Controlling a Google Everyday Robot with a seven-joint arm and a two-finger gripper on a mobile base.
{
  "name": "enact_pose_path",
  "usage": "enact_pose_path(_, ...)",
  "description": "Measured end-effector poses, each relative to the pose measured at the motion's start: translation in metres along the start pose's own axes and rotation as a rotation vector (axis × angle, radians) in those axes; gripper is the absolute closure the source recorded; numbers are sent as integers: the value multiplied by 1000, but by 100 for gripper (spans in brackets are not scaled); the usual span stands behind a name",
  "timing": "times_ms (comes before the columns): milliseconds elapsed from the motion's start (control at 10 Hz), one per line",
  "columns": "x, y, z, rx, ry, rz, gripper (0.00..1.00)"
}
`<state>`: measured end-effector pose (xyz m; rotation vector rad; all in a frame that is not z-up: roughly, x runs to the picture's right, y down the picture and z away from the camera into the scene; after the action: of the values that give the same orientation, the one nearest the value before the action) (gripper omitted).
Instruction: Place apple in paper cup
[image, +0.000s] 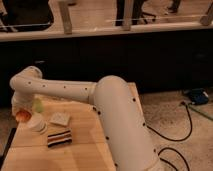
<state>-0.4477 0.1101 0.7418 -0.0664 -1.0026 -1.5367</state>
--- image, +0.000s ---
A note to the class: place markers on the red orange apple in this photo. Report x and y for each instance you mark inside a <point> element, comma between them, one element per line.
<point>23,116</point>

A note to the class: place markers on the beige square sponge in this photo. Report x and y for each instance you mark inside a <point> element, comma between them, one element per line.
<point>60,119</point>

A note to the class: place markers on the blue black device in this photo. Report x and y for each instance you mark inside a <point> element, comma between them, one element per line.
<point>198,96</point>

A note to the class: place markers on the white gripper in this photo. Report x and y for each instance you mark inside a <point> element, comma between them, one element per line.
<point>20,101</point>

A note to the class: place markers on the green fruit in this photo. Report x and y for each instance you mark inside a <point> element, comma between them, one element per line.
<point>38,106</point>

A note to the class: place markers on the white paper cup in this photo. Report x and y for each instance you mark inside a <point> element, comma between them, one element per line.
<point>37,123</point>

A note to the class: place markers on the wooden railing post middle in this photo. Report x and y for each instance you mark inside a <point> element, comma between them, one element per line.
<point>127,16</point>

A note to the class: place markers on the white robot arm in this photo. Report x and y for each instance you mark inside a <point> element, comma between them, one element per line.
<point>121,118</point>

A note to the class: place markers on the wooden railing post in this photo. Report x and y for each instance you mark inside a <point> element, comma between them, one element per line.
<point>127,16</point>
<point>65,16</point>

